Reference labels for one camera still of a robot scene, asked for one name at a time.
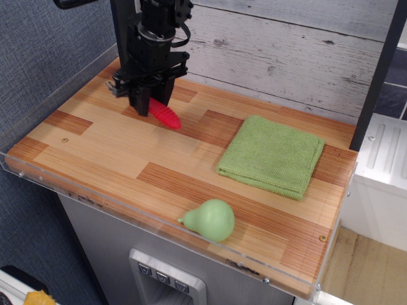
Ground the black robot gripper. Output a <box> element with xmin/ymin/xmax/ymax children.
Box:
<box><xmin>107</xmin><ymin>15</ymin><xmax>190</xmax><ymax>116</ymax></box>

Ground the red handled metal fork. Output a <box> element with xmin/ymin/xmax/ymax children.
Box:
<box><xmin>148</xmin><ymin>98</ymin><xmax>181</xmax><ymax>130</ymax></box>

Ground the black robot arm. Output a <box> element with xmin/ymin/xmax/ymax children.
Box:
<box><xmin>111</xmin><ymin>1</ymin><xmax>193</xmax><ymax>116</ymax></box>

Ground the green folded towel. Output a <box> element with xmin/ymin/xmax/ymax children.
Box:
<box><xmin>216</xmin><ymin>116</ymin><xmax>325</xmax><ymax>200</ymax></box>

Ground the green toy pear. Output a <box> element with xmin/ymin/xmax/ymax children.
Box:
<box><xmin>177</xmin><ymin>199</ymin><xmax>235</xmax><ymax>242</ymax></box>

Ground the clear acrylic table guard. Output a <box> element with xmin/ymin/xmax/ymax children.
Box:
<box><xmin>5</xmin><ymin>46</ymin><xmax>356</xmax><ymax>299</ymax></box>

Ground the grey metal cabinet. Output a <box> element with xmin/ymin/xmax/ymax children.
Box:
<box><xmin>60</xmin><ymin>195</ymin><xmax>294</xmax><ymax>304</ymax></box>

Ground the silver dispenser button panel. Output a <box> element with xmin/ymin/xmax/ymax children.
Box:
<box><xmin>128</xmin><ymin>248</ymin><xmax>207</xmax><ymax>304</ymax></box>

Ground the yellow black object corner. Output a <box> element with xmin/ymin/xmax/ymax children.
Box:
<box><xmin>1</xmin><ymin>266</ymin><xmax>58</xmax><ymax>305</ymax></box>

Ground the white ribbed appliance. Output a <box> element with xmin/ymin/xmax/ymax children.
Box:
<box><xmin>340</xmin><ymin>114</ymin><xmax>406</xmax><ymax>250</ymax></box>

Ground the black braided cable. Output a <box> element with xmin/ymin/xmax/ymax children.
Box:
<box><xmin>52</xmin><ymin>0</ymin><xmax>102</xmax><ymax>10</ymax></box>

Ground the dark right support post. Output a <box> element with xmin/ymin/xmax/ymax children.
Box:
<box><xmin>349</xmin><ymin>0</ymin><xmax>406</xmax><ymax>152</ymax></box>

